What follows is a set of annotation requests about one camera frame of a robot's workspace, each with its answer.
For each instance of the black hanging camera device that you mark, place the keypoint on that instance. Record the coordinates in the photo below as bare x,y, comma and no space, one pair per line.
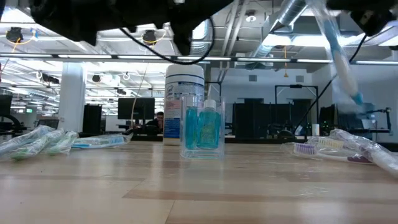
14,34
150,36

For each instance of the person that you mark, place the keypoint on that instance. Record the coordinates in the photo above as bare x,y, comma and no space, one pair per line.
157,123

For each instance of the silver ventilation duct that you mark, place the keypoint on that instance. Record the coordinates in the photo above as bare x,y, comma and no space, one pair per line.
289,12

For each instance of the black aluminium table frame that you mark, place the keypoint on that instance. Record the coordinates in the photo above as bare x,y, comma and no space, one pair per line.
264,139

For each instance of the purple toothbrush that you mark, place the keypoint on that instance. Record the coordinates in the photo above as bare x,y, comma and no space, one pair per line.
306,149

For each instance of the small black robot arm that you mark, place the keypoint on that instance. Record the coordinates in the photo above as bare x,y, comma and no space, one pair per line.
377,110

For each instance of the black computer tower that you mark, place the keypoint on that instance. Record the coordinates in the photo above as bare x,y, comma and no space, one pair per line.
92,118

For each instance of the black cabinet row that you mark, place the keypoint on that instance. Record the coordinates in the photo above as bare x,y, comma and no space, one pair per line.
267,118

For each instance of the small teal mouthwash bottle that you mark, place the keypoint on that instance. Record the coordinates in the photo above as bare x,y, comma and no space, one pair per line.
209,127
191,127

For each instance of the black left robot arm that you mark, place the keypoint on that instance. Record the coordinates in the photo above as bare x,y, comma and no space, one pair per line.
77,18

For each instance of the green toothbrush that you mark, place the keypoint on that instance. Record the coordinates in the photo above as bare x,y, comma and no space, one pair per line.
62,143
34,146

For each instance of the white wipes canister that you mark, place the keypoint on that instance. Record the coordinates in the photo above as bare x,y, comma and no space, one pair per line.
183,84

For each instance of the white paper roll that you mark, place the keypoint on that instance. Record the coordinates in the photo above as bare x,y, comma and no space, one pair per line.
315,129

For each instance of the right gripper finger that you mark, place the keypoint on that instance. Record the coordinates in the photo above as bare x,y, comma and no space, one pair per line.
357,3

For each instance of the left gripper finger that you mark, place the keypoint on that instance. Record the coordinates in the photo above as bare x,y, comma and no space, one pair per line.
211,4

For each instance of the black metal frame stand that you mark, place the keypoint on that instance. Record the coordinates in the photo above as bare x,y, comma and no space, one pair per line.
297,86

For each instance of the toothbrush pile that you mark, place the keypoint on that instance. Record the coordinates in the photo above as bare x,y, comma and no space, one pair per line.
102,141

